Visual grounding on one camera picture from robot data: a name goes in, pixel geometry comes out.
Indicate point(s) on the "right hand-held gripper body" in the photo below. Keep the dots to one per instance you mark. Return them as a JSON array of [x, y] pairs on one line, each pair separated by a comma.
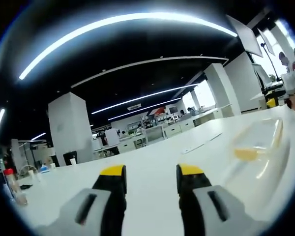
[[290, 84]]

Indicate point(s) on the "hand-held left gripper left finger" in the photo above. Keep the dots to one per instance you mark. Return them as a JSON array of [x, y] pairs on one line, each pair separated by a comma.
[[88, 211]]

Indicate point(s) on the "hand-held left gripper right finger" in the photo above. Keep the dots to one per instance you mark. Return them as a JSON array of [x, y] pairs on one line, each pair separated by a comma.
[[206, 211]]

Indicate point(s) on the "clear yellow-edged plastic bag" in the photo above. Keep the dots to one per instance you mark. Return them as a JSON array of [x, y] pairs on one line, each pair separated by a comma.
[[258, 137]]

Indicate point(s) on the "white paper cup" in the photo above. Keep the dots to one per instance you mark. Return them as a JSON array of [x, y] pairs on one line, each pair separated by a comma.
[[72, 161]]

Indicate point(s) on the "narrow white pillar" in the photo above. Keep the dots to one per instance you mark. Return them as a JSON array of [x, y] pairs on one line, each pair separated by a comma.
[[221, 91]]

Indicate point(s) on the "black chair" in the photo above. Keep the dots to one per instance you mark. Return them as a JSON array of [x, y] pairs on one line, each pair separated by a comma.
[[68, 157]]

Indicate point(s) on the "blue white packet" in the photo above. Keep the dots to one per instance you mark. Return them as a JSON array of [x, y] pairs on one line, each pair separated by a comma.
[[44, 169]]

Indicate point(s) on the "small black object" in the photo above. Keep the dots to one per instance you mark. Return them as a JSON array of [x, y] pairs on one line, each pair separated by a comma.
[[26, 186]]

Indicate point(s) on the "white cabinet appliance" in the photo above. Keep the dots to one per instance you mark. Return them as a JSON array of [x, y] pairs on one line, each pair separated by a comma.
[[111, 137]]

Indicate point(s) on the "red-capped bottle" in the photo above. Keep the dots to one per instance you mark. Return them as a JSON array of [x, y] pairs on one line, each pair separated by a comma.
[[9, 182]]

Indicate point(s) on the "wide white pillar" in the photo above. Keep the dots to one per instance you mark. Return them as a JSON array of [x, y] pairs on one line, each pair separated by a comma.
[[68, 127]]

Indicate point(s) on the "row of white lab cabinets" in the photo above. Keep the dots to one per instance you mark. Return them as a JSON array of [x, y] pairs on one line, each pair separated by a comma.
[[167, 130]]

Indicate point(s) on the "ceiling air conditioner unit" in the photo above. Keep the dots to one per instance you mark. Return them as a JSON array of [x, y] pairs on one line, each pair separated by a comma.
[[134, 107]]

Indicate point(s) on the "thin ceiling light strip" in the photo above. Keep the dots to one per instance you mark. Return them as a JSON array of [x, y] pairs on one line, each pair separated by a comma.
[[147, 96], [147, 108]]

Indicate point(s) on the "long ceiling light strip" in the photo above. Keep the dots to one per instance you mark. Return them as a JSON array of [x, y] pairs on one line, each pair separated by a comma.
[[113, 20]]

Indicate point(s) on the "red wall banner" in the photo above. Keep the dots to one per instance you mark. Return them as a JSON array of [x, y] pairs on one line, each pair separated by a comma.
[[158, 111]]

